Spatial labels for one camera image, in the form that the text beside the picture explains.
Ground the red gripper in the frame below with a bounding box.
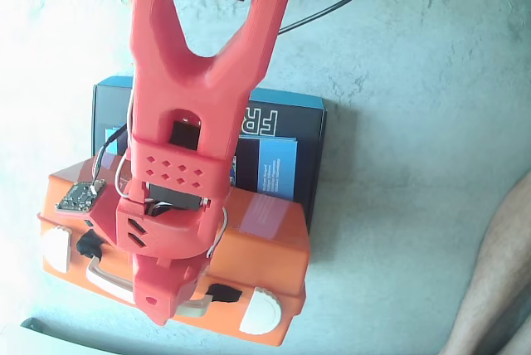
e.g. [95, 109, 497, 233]
[114, 182, 228, 328]

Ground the white case handle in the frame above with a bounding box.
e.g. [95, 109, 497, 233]
[85, 257, 215, 318]

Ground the orange plastic case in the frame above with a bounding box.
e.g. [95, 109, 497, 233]
[37, 159, 312, 348]

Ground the black and blue cardboard box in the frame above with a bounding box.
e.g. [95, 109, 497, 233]
[90, 75, 328, 215]

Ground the black tape patch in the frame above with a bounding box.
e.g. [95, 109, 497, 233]
[76, 231, 105, 261]
[208, 283, 245, 305]

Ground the translucent pink sticker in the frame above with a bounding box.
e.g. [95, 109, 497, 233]
[239, 192, 292, 243]

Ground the bare human leg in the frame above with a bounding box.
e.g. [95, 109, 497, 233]
[438, 172, 531, 355]

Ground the thin white wire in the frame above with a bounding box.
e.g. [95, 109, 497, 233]
[206, 205, 231, 260]

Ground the wrist camera board with mount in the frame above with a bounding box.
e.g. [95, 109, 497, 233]
[55, 180, 124, 248]

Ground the black and white camera cable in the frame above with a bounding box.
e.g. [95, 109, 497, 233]
[91, 124, 134, 187]

